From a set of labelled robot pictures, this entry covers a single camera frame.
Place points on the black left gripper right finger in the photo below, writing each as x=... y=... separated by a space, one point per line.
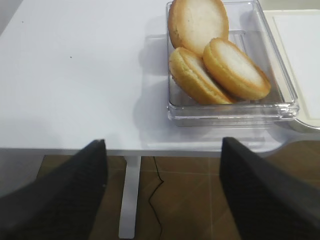
x=267 y=203

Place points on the clear plastic bun container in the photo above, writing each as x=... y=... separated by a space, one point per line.
x=250 y=32

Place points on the white table leg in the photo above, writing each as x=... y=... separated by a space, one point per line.
x=127 y=220

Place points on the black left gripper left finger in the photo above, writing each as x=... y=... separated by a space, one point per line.
x=61 y=205

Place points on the cream white serving tray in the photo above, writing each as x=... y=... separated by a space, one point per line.
x=297 y=36

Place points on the front right bun half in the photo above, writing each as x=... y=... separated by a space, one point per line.
x=235 y=71

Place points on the large upright bun half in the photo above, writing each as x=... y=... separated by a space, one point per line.
x=192 y=24

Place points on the front left bun half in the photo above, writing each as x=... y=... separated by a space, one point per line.
x=190 y=74

